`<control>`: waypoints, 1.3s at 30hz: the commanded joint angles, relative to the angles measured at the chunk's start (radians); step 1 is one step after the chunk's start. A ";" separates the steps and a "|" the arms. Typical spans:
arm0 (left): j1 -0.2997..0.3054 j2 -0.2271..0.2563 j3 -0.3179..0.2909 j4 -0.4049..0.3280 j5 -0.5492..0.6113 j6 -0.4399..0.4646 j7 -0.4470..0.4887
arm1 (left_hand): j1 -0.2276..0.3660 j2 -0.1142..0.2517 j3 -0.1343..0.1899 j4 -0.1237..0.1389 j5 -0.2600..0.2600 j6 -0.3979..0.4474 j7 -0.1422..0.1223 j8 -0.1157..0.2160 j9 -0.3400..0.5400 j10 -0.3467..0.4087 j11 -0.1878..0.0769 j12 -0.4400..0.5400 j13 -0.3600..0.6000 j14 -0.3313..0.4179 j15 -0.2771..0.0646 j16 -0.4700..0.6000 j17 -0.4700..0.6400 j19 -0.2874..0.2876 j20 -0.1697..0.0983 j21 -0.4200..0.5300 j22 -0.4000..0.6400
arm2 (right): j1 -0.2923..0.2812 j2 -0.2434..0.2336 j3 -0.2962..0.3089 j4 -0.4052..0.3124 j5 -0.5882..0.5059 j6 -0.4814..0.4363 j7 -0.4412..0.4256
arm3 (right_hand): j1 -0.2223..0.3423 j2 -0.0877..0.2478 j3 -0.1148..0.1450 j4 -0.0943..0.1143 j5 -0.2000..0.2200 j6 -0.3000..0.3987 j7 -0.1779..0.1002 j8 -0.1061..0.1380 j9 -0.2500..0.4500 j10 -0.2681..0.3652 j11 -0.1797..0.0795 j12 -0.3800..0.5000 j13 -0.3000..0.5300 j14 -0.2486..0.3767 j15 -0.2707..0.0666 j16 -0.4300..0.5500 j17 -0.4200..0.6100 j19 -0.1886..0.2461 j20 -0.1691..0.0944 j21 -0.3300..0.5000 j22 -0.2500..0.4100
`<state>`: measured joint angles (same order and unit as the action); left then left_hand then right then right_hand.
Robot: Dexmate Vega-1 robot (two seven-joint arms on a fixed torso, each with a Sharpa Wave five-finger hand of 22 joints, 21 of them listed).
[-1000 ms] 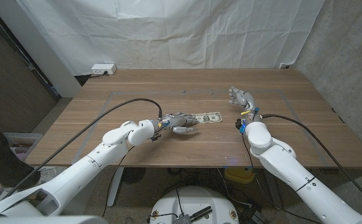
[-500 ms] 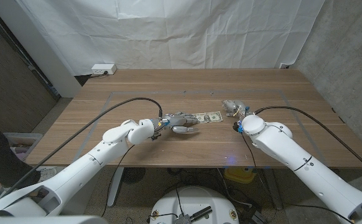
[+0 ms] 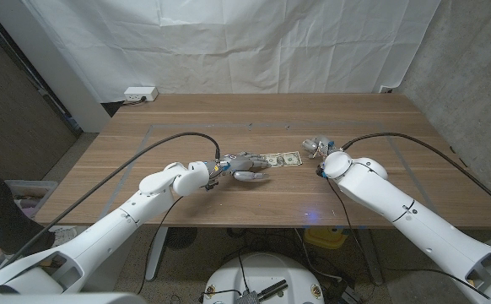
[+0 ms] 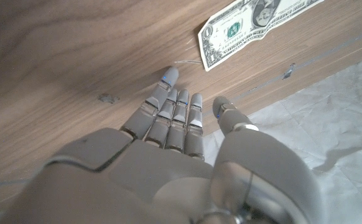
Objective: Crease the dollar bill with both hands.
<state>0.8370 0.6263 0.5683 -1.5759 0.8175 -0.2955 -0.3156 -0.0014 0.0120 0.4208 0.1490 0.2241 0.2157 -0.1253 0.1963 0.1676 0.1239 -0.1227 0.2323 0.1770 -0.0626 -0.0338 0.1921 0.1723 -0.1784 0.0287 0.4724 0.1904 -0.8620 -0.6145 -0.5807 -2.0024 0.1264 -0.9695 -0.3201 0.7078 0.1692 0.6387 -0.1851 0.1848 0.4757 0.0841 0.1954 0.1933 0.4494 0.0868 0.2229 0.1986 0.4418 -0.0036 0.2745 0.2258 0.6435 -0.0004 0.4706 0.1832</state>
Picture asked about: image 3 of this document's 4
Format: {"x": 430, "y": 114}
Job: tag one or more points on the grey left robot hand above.
{"x": 239, "y": 162}

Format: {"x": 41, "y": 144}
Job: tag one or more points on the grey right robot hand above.
{"x": 319, "y": 144}

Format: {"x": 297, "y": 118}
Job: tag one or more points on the one dollar bill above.
{"x": 285, "y": 159}

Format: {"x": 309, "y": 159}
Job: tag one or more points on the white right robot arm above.
{"x": 406, "y": 211}

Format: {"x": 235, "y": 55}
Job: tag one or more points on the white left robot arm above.
{"x": 102, "y": 232}

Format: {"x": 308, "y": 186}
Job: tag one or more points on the yellow plastic container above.
{"x": 323, "y": 237}

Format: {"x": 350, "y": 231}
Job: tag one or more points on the round black fan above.
{"x": 181, "y": 237}

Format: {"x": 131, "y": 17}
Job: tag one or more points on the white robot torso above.
{"x": 266, "y": 272}

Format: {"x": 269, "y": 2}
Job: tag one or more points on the white creased backdrop sheet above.
{"x": 228, "y": 46}

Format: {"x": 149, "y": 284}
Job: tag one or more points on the white power strip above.
{"x": 140, "y": 93}

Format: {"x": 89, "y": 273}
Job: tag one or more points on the white table leg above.
{"x": 158, "y": 253}

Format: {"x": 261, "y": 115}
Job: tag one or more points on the black tool on torso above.
{"x": 273, "y": 289}

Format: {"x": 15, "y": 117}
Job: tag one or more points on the grey metal heat sink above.
{"x": 248, "y": 298}

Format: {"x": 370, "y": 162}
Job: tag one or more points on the clear plastic storage bin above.
{"x": 34, "y": 190}

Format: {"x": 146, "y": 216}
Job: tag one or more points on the dark brown door panel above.
{"x": 13, "y": 118}

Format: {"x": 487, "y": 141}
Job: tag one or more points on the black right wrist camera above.
{"x": 321, "y": 172}

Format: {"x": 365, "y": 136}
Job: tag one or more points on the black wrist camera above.
{"x": 321, "y": 172}
{"x": 211, "y": 184}

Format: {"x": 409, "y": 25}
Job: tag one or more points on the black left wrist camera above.
{"x": 211, "y": 184}

